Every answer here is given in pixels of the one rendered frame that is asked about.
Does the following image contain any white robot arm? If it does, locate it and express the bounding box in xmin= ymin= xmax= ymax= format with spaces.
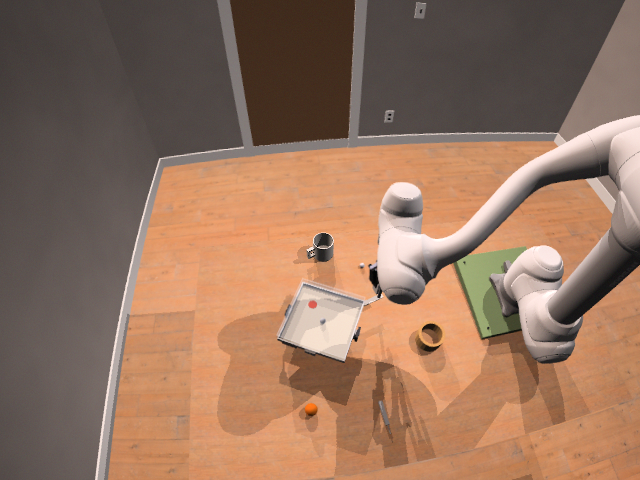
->
xmin=377 ymin=115 xmax=640 ymax=364

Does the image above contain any orange ball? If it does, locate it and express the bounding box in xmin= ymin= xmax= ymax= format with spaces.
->
xmin=305 ymin=403 xmax=318 ymax=416

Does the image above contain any dark grey mug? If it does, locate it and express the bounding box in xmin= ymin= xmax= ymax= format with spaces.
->
xmin=306 ymin=233 xmax=334 ymax=262

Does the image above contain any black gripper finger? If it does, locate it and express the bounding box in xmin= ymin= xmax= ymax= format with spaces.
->
xmin=368 ymin=262 xmax=380 ymax=294

